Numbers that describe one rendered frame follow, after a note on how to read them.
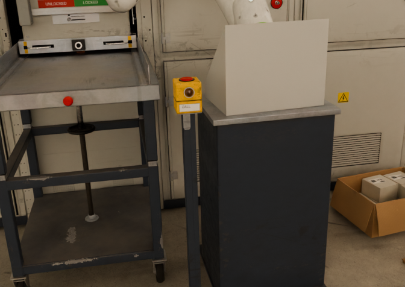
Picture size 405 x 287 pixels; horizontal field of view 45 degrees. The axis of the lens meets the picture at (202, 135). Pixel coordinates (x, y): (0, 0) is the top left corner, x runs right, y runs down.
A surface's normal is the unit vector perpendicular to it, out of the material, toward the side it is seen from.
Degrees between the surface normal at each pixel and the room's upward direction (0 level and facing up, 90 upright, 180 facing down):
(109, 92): 90
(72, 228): 0
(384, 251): 0
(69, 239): 0
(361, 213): 77
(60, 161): 90
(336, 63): 90
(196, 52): 90
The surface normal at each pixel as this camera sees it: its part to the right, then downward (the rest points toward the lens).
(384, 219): 0.29, 0.02
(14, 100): 0.18, 0.33
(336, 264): -0.03, -0.94
